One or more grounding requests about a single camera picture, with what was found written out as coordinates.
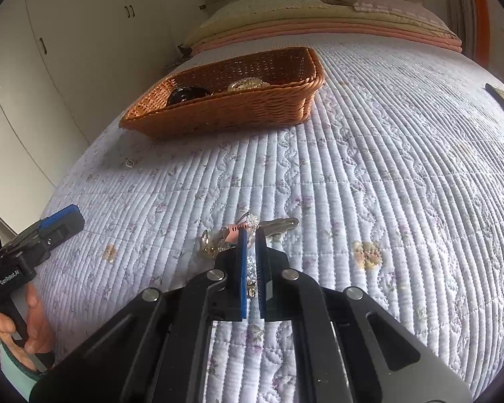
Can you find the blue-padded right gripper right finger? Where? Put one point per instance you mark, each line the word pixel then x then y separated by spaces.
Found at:
pixel 347 347

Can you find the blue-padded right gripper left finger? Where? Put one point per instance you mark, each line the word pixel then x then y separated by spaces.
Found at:
pixel 155 348

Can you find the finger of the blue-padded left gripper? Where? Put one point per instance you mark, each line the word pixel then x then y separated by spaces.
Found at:
pixel 44 244
pixel 69 218

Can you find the pink-headed key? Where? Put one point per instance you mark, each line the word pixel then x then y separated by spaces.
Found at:
pixel 273 227

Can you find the black watch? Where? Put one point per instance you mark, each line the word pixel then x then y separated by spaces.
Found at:
pixel 183 94

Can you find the teal sleeve forearm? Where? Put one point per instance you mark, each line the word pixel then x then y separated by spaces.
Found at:
pixel 19 367

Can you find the person's left hand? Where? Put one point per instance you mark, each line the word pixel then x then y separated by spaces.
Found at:
pixel 40 338

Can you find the white built-in wardrobe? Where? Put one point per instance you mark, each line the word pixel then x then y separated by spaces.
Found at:
pixel 68 68

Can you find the white quilted bedspread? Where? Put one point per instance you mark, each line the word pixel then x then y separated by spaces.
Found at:
pixel 396 179

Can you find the dark object on nightstand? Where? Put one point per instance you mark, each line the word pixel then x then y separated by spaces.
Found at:
pixel 185 52

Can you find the orange wicker basket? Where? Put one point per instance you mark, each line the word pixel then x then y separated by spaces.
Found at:
pixel 274 88

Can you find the folded yellow pink blankets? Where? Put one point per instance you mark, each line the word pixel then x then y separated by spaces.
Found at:
pixel 222 30

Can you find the cream floral pillow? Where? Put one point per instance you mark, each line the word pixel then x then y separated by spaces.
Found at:
pixel 240 8

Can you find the pink pillow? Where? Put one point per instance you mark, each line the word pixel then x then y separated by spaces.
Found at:
pixel 398 7

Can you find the grey and orange curtain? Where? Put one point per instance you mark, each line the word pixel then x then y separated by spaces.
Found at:
pixel 471 23

